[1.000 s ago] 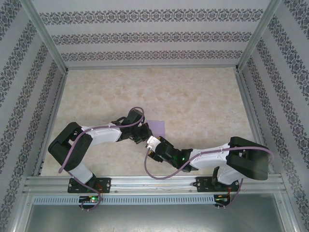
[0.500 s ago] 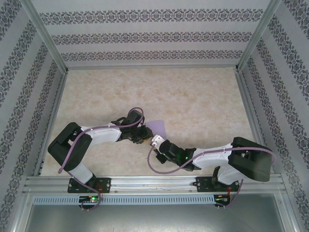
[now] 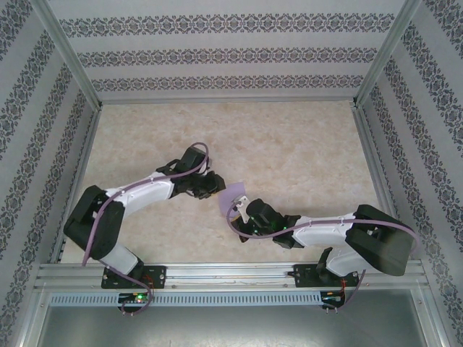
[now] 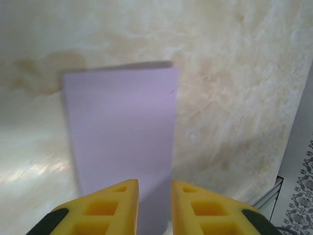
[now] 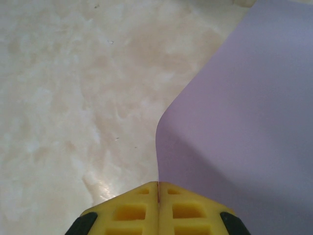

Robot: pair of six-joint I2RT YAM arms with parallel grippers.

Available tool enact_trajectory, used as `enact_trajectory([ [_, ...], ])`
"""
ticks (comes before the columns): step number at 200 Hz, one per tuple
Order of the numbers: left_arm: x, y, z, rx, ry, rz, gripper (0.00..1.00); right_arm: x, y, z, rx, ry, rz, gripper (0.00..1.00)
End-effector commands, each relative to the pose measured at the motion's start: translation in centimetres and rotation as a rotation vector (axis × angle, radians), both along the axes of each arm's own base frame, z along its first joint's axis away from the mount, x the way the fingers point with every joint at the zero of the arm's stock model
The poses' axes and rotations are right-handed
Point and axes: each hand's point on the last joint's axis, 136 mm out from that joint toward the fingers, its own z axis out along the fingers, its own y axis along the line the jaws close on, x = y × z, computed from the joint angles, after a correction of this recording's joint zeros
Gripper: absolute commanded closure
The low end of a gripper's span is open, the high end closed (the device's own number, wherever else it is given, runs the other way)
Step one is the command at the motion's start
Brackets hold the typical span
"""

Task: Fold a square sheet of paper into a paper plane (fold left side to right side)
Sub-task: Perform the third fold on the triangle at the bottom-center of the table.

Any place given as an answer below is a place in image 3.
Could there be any purple paper sheet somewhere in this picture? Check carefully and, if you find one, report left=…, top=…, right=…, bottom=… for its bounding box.
left=218, top=182, right=247, bottom=220

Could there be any grey metal sheet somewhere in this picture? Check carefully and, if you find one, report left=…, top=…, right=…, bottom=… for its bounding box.
left=35, top=305, right=433, bottom=347

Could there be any controller board blue light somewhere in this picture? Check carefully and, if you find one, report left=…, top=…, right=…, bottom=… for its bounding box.
left=321, top=288, right=347, bottom=309

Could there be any controller board green light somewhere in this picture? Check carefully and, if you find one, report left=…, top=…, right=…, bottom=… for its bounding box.
left=117, top=291, right=155, bottom=309

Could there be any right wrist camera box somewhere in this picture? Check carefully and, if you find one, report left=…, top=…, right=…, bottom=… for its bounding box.
left=235, top=194, right=252, bottom=223

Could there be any aluminium mounting rail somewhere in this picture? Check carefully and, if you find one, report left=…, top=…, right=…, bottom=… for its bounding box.
left=34, top=260, right=430, bottom=291

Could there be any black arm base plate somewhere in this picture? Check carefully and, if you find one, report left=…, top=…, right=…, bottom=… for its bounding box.
left=294, top=263, right=361, bottom=289
left=101, top=265, right=168, bottom=290

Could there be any grey slotted cable duct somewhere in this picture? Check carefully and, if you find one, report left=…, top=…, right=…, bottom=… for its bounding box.
left=48, top=291, right=323, bottom=307

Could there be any aluminium side rail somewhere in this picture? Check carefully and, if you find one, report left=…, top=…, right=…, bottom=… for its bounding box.
left=352, top=104, right=412, bottom=261
left=48, top=106, right=104, bottom=264

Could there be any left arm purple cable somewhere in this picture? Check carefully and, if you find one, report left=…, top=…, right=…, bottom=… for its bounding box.
left=82, top=142, right=213, bottom=317

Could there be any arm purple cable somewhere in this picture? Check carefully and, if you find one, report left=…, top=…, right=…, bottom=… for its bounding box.
left=226, top=197, right=420, bottom=314
left=82, top=142, right=213, bottom=317

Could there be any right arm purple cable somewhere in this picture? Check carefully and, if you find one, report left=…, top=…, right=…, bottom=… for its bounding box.
left=226, top=197, right=420, bottom=314

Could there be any aluminium frame post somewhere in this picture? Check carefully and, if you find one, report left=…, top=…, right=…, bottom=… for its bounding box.
left=355, top=0, right=425, bottom=108
left=27, top=0, right=103, bottom=109

